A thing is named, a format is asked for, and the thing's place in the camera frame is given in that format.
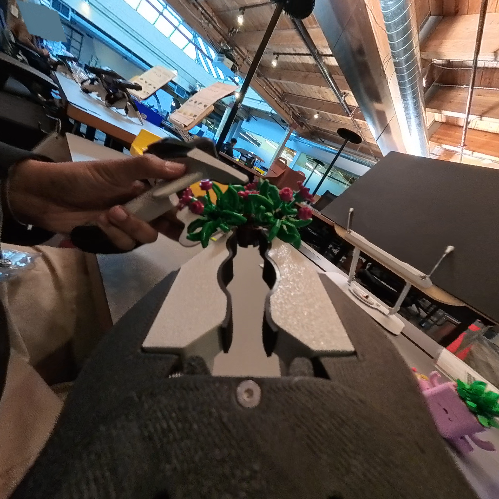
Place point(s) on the black board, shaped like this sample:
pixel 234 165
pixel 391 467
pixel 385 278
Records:
pixel 429 214

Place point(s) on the long pale desk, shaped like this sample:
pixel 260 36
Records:
pixel 89 107

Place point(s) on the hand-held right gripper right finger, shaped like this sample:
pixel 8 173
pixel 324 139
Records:
pixel 308 308

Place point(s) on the clear printed sheet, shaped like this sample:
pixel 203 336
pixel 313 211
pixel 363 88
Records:
pixel 456 364

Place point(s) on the brown cardboard carrier box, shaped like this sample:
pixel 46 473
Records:
pixel 286 171

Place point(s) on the toy flower plant brown base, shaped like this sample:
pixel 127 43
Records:
pixel 253 206

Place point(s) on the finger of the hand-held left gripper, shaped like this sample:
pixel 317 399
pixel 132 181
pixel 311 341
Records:
pixel 187 230
pixel 218 165

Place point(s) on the pink brick planter with plant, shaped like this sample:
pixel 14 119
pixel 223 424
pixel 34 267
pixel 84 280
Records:
pixel 448 417

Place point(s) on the green leafy toy plant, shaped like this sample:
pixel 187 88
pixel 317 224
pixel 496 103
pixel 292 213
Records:
pixel 483 401

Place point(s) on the ceiling projector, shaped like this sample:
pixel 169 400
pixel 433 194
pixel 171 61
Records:
pixel 226 60

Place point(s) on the idle hand-held gripper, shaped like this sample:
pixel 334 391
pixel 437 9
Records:
pixel 93 84
pixel 121 99

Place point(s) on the large ceiling duct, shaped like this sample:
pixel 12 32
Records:
pixel 405 58

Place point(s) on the small tan poster board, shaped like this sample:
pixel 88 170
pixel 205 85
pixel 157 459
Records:
pixel 154 80

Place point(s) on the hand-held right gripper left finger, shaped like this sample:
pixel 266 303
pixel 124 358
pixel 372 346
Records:
pixel 187 308

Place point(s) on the large black office chair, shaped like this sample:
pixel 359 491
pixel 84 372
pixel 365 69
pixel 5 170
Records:
pixel 23 105

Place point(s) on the person's left forearm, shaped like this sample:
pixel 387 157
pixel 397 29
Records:
pixel 15 156

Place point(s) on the black pole lamp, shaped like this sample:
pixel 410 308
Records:
pixel 254 66
pixel 349 135

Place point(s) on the tall tan poster board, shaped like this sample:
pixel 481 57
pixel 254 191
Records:
pixel 202 103

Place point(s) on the person's left hand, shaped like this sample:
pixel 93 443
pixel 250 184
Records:
pixel 78 187

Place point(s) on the small blue bin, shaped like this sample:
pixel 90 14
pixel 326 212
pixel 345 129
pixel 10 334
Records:
pixel 150 113

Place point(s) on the clear bag with red card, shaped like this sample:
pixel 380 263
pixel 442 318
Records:
pixel 15 263

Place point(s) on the red black desk frame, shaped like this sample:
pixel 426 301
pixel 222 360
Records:
pixel 464 339

